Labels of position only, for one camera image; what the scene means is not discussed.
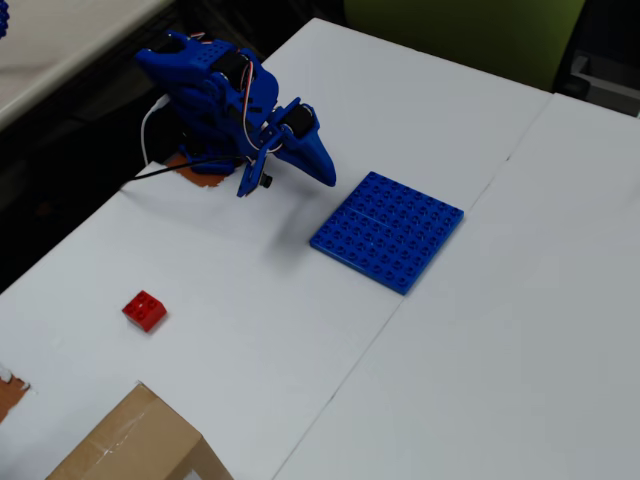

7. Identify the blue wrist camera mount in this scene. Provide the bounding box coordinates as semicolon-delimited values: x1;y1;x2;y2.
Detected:
236;127;275;199

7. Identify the white desk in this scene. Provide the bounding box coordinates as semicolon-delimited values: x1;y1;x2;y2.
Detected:
0;0;177;132

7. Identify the grey box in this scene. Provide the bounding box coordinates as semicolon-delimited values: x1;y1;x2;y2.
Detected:
554;48;640;119

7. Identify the blue gripper black motor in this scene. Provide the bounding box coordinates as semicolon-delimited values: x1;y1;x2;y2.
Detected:
262;97;337;187

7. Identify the red 2x2 toy block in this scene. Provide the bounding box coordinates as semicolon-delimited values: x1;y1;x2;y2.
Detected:
121;289;168;334

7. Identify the brown cardboard box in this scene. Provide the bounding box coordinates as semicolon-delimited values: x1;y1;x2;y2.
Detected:
44;382;236;480

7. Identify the white foam board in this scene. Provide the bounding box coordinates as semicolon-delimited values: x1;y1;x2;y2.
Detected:
0;17;554;480
274;92;640;480

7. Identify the blue 8x8 studded plate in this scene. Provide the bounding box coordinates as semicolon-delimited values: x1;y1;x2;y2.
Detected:
308;170;465;297

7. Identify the white cable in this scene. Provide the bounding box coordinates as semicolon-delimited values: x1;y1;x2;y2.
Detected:
140;96;169;166

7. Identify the olive green chair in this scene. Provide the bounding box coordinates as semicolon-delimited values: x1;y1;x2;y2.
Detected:
342;0;587;94

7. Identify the black cable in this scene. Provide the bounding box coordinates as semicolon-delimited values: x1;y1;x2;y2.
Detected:
133;155;247;180

